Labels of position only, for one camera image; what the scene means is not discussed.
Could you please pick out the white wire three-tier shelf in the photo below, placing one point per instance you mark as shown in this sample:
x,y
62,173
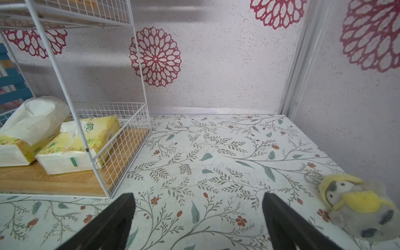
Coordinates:
x,y
56,47

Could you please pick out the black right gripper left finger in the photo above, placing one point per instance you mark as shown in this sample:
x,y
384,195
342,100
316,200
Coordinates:
x,y
109,230

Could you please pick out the blue white slatted crate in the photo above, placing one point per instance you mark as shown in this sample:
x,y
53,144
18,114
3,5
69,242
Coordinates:
x,y
14,89

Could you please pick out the yellow grey penguin plush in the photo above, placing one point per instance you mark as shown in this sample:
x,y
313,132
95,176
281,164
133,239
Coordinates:
x,y
360,208

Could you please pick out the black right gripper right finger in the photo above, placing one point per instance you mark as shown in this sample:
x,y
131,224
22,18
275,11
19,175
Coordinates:
x,y
288,230

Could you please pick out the green tissue pack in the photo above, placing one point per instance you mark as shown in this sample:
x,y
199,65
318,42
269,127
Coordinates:
x,y
66,153
30,128

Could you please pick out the green tissue pack left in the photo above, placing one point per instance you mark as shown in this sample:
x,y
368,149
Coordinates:
x,y
30,128

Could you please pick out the green tissue pack right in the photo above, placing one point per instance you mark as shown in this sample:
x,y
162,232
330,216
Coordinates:
x,y
66,153

